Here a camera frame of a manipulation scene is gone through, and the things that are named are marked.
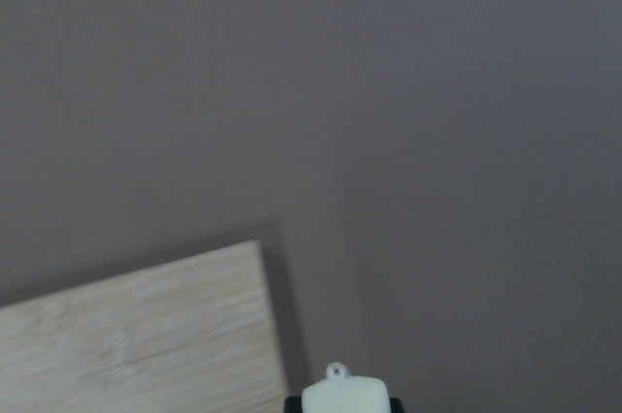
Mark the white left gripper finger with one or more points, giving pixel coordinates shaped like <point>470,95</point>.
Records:
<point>342,392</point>

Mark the wooden cutting board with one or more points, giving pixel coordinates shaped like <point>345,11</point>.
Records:
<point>193,335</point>

